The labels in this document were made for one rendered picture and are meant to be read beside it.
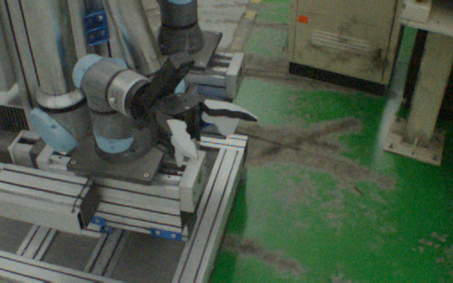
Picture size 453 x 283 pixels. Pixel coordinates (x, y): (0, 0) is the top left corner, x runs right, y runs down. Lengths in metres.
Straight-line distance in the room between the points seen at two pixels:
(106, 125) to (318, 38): 1.85
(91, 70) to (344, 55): 1.91
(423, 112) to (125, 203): 1.46
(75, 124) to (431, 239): 1.49
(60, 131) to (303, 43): 1.84
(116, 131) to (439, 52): 1.54
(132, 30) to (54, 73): 0.18
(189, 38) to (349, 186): 1.00
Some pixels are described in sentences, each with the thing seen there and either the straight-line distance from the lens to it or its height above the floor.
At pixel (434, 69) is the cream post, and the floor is 0.44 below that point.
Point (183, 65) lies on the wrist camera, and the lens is 0.84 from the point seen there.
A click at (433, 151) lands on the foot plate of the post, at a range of 2.56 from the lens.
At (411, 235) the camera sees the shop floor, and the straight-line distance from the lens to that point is 2.18.
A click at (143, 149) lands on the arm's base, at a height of 0.74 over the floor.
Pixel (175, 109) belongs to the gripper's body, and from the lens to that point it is 0.87.
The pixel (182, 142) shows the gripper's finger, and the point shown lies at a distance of 0.80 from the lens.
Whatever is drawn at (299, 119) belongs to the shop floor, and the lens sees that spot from 2.60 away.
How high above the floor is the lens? 1.60
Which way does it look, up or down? 41 degrees down
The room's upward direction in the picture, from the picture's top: straight up
